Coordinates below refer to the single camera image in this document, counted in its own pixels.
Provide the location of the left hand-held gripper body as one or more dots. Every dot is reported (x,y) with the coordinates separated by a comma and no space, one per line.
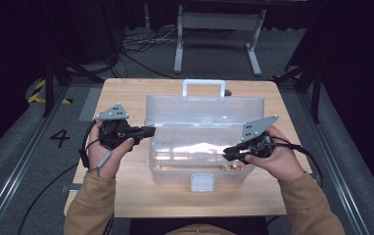
(115,133)

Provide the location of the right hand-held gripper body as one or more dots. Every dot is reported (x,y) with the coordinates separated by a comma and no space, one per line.
(257,143)

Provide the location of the yellow round tape roll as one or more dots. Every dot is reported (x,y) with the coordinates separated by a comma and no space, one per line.
(233,167)

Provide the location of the clear plastic storage box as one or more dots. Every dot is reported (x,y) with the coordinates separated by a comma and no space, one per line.
(195,111)

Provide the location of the person's left hand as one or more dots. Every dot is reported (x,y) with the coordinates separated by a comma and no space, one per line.
(105,161)

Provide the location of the person's right hand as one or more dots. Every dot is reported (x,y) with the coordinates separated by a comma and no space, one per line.
(283,161)

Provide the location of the grey round table grommet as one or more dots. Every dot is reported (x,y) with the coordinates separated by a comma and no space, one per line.
(228,93)

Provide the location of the black metal stand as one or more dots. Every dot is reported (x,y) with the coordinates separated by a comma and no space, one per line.
(49,84)
(315,88)

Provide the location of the person's tan clothing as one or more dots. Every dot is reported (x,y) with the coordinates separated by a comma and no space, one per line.
(199,230)

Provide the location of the yellow black floor tape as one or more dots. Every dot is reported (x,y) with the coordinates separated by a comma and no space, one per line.
(35,97)

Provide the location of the white metal table frame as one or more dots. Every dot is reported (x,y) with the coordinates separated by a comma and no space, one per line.
(219,21)

